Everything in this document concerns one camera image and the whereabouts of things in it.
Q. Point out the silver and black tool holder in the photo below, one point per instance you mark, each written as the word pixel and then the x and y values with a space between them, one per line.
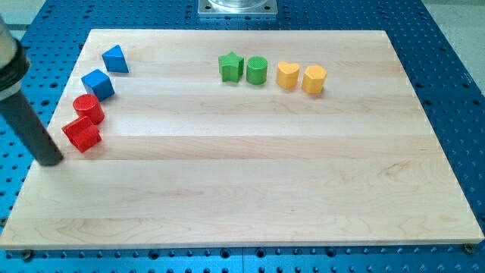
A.
pixel 14 62

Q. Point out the black cylindrical probe tip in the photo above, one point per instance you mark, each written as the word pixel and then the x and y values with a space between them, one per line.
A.
pixel 25 123

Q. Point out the red star block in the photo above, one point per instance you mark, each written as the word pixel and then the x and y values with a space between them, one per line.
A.
pixel 82 133

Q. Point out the green star block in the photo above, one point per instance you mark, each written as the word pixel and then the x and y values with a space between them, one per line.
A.
pixel 230 67

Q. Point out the red cylinder block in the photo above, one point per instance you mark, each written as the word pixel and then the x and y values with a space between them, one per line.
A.
pixel 88 105

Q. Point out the blue cube block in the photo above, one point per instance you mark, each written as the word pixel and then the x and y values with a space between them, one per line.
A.
pixel 98 84

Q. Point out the blue triangular prism block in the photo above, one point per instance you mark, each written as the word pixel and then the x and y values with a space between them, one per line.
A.
pixel 114 60

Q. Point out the left board corner screw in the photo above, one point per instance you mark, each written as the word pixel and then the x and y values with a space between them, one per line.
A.
pixel 26 255

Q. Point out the board corner screw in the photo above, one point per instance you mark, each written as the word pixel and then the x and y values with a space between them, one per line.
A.
pixel 26 255
pixel 468 248

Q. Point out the light wooden board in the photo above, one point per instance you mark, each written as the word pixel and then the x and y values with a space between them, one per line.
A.
pixel 187 160

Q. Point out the green cylinder block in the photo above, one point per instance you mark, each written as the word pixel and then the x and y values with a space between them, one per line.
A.
pixel 256 70

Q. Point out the yellow heart block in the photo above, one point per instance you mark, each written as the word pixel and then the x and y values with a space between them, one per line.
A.
pixel 287 74

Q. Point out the yellow pentagon block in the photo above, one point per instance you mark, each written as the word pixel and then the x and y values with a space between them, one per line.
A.
pixel 313 79

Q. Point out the right board corner screw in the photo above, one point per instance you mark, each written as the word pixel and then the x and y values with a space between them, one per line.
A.
pixel 468 248

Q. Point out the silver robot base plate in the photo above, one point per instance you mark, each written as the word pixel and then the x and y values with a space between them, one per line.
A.
pixel 216 7

